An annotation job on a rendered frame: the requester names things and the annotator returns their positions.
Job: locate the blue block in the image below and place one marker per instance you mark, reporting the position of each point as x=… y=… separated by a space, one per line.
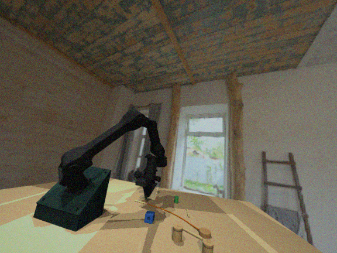
x=149 y=217

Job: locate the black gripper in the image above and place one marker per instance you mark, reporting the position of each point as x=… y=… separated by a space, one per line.
x=148 y=183

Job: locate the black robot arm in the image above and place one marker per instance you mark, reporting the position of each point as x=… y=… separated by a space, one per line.
x=76 y=161

